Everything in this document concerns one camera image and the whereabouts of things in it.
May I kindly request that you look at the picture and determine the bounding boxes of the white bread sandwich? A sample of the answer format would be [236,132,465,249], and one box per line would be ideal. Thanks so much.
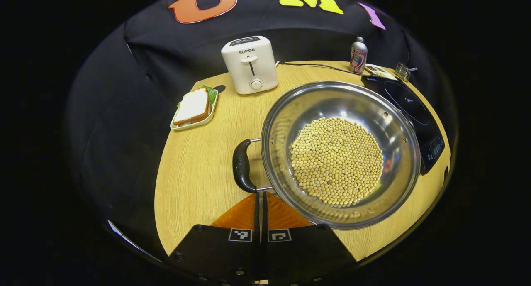
[173,88,211,126]

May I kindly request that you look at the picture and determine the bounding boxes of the stainless steel pot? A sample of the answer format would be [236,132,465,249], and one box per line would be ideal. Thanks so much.
[232,81,421,230]

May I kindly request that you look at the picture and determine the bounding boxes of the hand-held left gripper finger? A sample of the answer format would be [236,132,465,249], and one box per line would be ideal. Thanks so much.
[168,191,261,286]
[261,191,358,285]

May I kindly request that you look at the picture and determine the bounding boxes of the wire utensil holder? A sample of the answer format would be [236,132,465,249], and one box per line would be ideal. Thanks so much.
[394,62,412,81]

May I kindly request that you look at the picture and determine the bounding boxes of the silver drink bottle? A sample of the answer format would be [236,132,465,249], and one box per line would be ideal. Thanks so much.
[349,37,368,74]

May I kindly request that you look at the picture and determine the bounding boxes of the pile of yellow soybeans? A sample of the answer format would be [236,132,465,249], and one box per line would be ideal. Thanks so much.
[289,117,384,207]

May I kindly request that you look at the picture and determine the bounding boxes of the white rectangular plate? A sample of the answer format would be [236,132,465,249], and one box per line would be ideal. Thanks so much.
[170,89,218,131]

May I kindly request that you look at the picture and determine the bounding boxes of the black power cable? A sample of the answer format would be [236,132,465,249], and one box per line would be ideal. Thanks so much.
[276,61,366,77]

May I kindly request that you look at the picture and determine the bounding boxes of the white divided tray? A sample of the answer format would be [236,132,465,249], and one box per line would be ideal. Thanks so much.
[365,64,397,80]

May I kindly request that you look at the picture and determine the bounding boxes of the black backdrop cloth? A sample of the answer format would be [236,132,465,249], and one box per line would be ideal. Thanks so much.
[66,0,457,259]

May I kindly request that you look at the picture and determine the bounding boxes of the black induction cooktop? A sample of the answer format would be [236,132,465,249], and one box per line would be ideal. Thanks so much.
[362,75,445,175]

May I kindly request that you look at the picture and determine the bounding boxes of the white toaster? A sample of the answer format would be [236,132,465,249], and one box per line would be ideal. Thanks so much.
[221,36,279,95]

